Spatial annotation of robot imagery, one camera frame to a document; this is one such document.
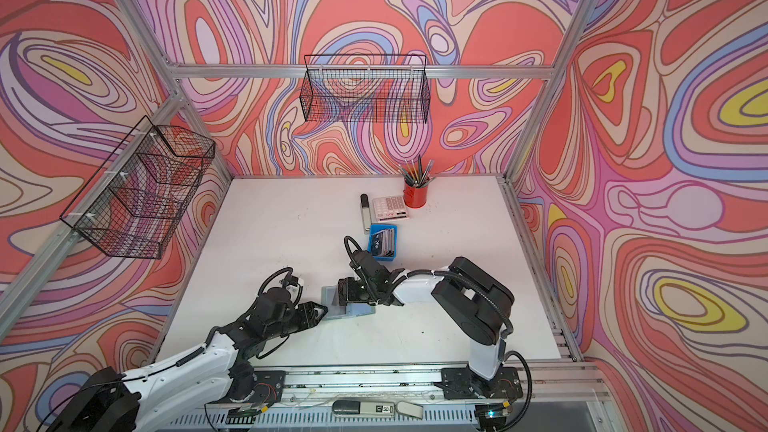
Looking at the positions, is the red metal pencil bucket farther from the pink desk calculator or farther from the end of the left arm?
the end of the left arm

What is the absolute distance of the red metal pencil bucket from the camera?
3.49ft

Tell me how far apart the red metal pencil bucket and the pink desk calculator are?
3 centimetres

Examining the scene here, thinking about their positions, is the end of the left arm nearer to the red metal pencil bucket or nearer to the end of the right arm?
the end of the right arm

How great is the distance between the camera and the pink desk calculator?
107 cm
